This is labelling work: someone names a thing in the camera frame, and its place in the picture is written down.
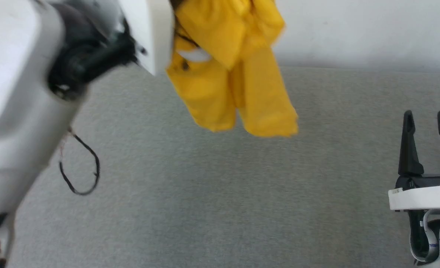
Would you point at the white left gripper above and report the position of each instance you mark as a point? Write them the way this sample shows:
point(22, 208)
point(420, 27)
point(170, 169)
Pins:
point(149, 33)

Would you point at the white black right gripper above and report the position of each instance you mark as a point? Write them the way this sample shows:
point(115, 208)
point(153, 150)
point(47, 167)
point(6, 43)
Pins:
point(428, 197)

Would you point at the yellow t-shirt garment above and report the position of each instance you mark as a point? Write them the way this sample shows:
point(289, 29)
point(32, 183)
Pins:
point(249, 85)

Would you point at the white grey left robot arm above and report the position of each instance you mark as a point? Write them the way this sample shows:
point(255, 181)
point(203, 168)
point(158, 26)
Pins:
point(11, 111)

